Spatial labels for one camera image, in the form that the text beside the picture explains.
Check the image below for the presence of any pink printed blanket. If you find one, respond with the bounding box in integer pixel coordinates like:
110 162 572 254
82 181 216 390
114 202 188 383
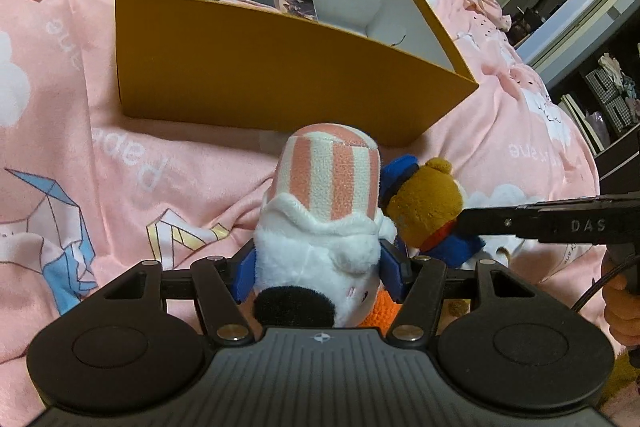
0 0 640 427

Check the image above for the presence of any black cable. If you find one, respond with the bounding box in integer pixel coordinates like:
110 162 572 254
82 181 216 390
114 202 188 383
571 254 628 314

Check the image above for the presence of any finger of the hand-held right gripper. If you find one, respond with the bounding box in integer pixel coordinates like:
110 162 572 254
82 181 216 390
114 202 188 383
456 199 553 239

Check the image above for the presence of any person's right hand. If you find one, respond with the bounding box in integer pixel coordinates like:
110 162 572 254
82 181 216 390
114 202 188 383
601 256 640 352

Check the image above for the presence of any white plush with striped hat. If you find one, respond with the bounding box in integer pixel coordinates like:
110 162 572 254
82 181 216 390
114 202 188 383
252 123 399 329

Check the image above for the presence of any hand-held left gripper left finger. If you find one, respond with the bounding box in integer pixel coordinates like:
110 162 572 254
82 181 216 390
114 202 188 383
102 243 259 344

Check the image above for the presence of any dark shelf unit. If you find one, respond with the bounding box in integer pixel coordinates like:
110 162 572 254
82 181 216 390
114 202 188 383
547 52 640 180

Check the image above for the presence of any houndstooth bag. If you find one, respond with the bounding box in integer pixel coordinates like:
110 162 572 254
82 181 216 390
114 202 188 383
585 66 640 130

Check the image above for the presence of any brown bear plush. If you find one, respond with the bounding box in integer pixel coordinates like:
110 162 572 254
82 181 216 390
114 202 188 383
379 155 512 269

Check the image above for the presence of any orange cardboard box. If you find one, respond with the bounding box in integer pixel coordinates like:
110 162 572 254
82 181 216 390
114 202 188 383
115 0 479 146

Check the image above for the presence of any dark patterned box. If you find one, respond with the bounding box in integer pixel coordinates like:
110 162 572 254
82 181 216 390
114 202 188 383
272 0 319 22

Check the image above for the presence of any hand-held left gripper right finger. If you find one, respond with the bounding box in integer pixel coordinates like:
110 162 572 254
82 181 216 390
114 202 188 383
380 239 538 344

